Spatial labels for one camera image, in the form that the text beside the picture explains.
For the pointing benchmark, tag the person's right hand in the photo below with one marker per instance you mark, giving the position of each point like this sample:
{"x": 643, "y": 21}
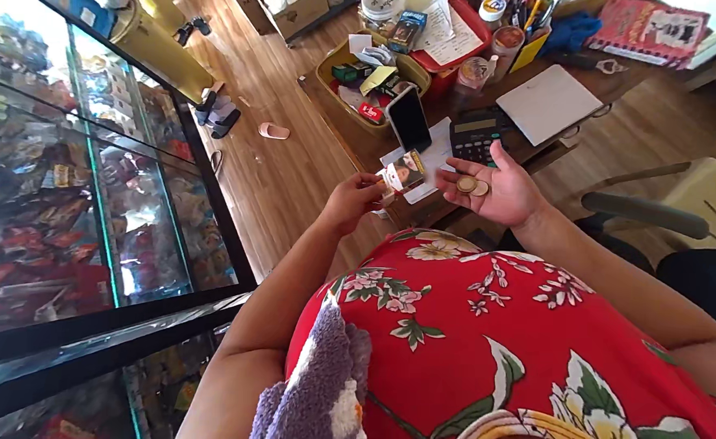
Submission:
{"x": 512, "y": 198}

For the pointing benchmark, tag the person's left hand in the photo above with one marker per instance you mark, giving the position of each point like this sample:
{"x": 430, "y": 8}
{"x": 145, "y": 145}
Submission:
{"x": 347, "y": 206}

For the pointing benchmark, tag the person's right middle finger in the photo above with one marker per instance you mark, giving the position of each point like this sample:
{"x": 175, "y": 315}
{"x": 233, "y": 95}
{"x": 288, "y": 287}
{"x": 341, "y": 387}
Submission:
{"x": 448, "y": 176}

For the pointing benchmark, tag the person's left fingers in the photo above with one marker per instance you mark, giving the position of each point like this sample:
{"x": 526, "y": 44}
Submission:
{"x": 371, "y": 188}

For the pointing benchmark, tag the person's right thumb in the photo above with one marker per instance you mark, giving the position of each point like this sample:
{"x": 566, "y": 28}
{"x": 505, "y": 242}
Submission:
{"x": 502, "y": 156}

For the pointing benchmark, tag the person's right fingers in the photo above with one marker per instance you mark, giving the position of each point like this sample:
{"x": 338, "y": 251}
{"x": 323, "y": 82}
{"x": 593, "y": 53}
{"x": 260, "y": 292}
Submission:
{"x": 456, "y": 197}

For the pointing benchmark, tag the person's right index finger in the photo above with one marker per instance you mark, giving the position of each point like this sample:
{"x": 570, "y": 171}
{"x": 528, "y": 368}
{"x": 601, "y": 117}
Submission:
{"x": 466, "y": 165}

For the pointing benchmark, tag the gold coin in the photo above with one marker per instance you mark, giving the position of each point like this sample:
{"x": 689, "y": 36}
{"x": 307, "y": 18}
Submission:
{"x": 466, "y": 184}
{"x": 481, "y": 189}

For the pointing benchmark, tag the yellow white picture packet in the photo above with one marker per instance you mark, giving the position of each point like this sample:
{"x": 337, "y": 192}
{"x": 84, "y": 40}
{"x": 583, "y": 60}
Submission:
{"x": 403, "y": 174}

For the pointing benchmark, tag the person's left forearm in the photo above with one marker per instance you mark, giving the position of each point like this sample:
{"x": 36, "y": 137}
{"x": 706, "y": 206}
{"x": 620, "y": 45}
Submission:
{"x": 283, "y": 285}

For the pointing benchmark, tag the person's right forearm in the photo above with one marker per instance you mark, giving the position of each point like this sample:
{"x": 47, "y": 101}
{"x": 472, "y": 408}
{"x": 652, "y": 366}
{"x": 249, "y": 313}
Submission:
{"x": 605, "y": 262}

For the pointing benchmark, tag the white paper sheet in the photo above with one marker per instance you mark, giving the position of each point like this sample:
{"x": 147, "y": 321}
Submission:
{"x": 436, "y": 155}

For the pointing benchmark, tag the black desk calculator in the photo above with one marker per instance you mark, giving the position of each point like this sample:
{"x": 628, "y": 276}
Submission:
{"x": 473, "y": 135}

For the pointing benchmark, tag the brown wooden desk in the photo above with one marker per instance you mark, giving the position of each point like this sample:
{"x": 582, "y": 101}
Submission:
{"x": 355, "y": 143}

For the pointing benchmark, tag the black smartphone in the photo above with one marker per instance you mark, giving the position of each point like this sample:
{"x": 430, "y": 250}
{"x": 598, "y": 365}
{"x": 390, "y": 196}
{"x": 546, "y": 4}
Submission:
{"x": 409, "y": 120}

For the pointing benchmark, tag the red white small pack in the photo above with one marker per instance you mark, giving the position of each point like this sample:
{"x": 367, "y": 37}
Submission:
{"x": 370, "y": 112}

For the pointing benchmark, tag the clear pinkish plastic jar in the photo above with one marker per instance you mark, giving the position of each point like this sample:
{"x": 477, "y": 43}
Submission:
{"x": 474, "y": 73}

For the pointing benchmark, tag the yellow plastic basket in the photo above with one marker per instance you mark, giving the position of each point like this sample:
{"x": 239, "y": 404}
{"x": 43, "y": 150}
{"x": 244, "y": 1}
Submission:
{"x": 341, "y": 100}

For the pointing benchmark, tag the yellow pen holder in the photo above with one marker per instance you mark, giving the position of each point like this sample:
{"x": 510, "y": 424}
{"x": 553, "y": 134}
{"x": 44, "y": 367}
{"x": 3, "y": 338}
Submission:
{"x": 530, "y": 53}

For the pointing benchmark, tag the jar with reddish lid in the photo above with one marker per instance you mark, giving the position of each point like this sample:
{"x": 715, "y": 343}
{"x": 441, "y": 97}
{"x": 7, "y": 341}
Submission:
{"x": 508, "y": 44}

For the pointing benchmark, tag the pink slipper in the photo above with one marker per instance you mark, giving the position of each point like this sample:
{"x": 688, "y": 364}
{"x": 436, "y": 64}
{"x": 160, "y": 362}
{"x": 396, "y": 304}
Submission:
{"x": 272, "y": 130}

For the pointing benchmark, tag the dark green small box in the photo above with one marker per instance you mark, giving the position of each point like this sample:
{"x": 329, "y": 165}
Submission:
{"x": 349, "y": 73}

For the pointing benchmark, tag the handwritten white paper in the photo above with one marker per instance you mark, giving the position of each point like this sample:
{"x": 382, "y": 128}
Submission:
{"x": 455, "y": 44}

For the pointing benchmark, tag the crumpled white plastic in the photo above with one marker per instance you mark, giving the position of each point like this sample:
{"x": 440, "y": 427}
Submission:
{"x": 379, "y": 55}

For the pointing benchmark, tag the red plastic container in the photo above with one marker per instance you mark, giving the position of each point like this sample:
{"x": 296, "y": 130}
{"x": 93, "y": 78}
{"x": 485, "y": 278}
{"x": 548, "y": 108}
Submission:
{"x": 477, "y": 24}

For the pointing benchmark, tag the blue cloth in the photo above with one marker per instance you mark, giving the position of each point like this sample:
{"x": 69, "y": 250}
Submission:
{"x": 571, "y": 31}

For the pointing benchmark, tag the bundle of pens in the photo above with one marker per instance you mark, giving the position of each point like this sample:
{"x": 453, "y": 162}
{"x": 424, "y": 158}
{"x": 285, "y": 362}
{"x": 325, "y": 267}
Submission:
{"x": 533, "y": 14}

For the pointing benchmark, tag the blue black small box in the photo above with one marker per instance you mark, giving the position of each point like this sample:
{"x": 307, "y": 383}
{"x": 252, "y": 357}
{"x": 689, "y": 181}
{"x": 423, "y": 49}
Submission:
{"x": 408, "y": 31}

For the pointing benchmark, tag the white small card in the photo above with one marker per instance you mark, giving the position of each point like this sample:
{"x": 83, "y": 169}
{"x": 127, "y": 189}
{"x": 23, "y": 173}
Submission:
{"x": 359, "y": 42}

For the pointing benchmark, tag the jar with white lid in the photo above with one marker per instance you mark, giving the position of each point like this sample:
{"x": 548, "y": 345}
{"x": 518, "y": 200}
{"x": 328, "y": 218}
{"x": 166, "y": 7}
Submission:
{"x": 492, "y": 9}

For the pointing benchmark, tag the beige chair with armrest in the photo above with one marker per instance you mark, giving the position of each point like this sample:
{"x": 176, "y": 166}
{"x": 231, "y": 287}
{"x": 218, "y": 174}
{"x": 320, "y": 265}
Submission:
{"x": 644, "y": 214}

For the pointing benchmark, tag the brown thin sandal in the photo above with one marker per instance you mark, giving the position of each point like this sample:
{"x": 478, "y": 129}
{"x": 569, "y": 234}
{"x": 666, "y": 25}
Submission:
{"x": 216, "y": 161}

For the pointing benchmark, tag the grey black slipper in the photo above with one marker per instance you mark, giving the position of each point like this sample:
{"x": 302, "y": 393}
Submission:
{"x": 225, "y": 122}

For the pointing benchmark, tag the clear jar white label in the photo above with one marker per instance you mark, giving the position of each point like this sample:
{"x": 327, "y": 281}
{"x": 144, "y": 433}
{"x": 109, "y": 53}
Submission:
{"x": 382, "y": 9}

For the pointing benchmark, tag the cardboard box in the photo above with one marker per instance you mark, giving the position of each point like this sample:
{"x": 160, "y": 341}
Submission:
{"x": 300, "y": 15}

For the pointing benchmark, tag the purple fluffy towel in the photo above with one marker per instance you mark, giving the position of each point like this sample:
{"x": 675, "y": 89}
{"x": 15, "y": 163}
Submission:
{"x": 315, "y": 372}

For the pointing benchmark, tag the red printed book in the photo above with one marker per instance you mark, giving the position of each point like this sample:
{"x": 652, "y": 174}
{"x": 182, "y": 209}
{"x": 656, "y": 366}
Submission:
{"x": 647, "y": 30}

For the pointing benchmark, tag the glass display cabinet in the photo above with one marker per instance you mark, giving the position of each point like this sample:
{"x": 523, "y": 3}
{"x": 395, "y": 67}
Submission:
{"x": 144, "y": 213}

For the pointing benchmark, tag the pair of black sandals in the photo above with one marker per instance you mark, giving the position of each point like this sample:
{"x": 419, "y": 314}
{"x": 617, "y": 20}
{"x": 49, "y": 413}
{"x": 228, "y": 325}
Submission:
{"x": 190, "y": 29}

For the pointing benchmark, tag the black seat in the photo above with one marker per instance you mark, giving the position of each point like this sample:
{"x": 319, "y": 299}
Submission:
{"x": 708, "y": 283}

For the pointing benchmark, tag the large yellow barrel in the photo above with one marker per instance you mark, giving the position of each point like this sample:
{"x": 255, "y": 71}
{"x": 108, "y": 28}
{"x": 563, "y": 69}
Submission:
{"x": 162, "y": 52}

